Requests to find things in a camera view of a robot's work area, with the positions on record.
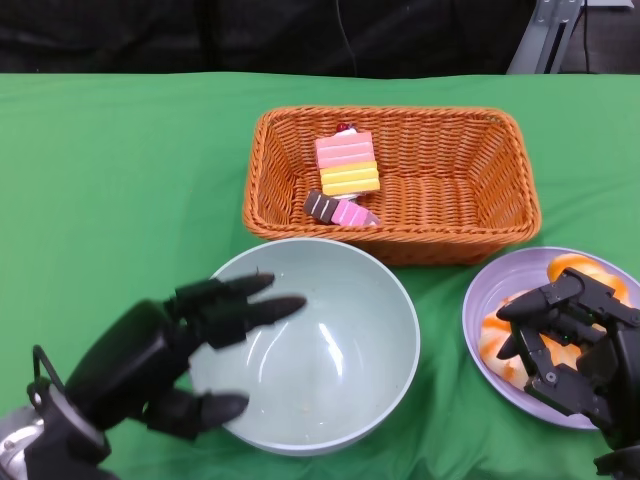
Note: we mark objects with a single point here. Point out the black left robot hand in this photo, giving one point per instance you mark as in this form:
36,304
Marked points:
135,360

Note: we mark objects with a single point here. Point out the lavender plate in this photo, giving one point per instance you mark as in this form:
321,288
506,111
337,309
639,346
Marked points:
490,290

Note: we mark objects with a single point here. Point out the grey bowl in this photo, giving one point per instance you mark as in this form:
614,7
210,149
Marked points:
325,350

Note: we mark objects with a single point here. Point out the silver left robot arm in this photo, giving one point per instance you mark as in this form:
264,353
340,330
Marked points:
40,450

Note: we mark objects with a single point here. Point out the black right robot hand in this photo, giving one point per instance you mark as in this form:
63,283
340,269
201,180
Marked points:
595,350

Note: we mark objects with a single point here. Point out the grey metal stand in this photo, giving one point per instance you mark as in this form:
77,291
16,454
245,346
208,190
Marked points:
537,45

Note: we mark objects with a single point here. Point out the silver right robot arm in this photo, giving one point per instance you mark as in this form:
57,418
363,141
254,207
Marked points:
620,465

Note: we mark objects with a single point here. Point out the black backdrop curtain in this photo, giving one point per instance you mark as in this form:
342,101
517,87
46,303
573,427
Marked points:
150,35

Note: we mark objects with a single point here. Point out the yellow and pink cake slice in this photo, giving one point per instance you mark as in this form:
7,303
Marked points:
347,162

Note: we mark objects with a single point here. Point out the pink and chocolate cake slice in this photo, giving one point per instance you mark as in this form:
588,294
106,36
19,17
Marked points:
340,210

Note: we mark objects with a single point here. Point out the orange wicker basket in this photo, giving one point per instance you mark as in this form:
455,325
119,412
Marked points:
450,210

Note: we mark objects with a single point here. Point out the green tablecloth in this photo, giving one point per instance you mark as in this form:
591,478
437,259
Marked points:
125,150

